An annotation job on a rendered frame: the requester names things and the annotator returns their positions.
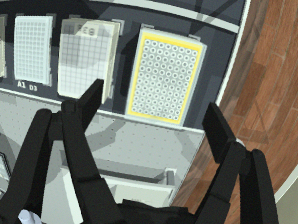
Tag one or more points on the white ready button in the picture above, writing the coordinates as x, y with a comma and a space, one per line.
2, 192

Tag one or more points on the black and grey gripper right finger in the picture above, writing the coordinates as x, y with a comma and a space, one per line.
257, 201

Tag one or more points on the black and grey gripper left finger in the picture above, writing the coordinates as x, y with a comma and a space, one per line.
22, 202

